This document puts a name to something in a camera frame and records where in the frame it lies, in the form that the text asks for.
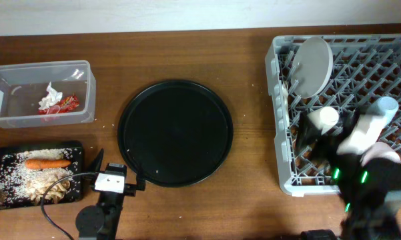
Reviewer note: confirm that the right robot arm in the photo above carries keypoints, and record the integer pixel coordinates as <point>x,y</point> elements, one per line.
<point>366,171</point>

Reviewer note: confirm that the white cup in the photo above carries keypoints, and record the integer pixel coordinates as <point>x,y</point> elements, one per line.
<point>324,119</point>

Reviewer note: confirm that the white bowl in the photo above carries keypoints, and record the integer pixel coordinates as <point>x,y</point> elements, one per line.
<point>380,150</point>

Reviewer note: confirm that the light blue cup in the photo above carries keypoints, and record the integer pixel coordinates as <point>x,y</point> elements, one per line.
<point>385,107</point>

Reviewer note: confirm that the grey dishwasher rack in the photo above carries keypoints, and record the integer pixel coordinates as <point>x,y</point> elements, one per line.
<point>365,68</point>

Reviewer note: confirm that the white plastic fork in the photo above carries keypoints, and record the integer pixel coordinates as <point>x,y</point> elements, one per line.
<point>285,88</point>

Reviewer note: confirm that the pale grey plate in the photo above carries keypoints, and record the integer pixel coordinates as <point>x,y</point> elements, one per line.
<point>312,67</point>

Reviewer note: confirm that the black rectangular tray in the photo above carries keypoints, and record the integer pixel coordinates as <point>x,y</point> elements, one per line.
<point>75,145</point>

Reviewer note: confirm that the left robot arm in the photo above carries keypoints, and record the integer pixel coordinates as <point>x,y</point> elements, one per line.
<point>100,221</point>

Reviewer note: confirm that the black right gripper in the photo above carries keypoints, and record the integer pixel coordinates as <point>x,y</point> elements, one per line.
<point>307,132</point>

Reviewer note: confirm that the round black tray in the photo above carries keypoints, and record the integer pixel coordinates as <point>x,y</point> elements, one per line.
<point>175,133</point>

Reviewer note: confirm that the orange carrot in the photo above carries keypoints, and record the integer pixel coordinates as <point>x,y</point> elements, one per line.
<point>37,164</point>

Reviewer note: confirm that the red snack wrapper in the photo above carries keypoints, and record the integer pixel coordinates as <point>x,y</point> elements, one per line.
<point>64,106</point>

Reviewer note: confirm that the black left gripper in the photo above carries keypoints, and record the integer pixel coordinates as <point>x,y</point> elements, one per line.
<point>129,189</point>

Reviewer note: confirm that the white tissue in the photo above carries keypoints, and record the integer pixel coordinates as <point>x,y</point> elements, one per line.
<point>52,98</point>

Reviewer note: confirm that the rice leftovers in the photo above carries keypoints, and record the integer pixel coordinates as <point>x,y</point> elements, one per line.
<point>22,183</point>

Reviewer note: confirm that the clear plastic bin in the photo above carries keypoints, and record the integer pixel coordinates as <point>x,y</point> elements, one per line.
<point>22,86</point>

